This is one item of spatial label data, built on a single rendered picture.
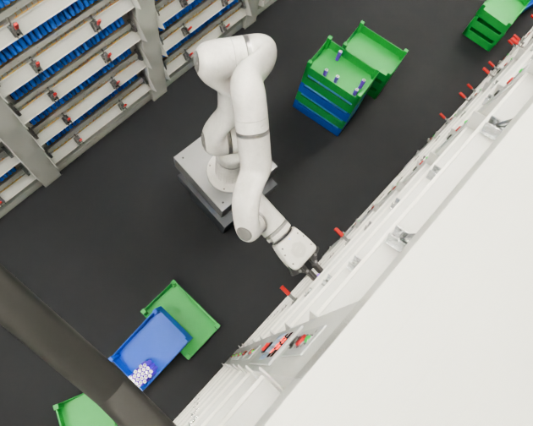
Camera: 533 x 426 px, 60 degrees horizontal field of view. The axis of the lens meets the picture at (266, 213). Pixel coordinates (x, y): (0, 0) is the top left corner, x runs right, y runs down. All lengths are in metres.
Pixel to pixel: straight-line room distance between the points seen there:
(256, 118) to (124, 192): 1.30
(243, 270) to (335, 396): 1.87
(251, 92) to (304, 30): 1.78
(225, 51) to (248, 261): 1.22
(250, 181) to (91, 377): 0.97
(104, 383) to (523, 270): 0.37
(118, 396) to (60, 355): 0.05
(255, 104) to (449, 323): 0.85
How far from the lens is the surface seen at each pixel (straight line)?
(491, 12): 3.25
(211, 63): 1.28
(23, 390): 2.33
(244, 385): 0.84
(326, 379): 0.40
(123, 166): 2.43
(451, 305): 0.44
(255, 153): 1.22
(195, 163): 1.99
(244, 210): 1.24
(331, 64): 2.40
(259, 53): 1.26
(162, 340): 2.14
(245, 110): 1.18
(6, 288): 0.31
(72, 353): 0.32
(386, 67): 2.70
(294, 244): 1.36
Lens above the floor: 2.20
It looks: 71 degrees down
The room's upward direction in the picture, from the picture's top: 22 degrees clockwise
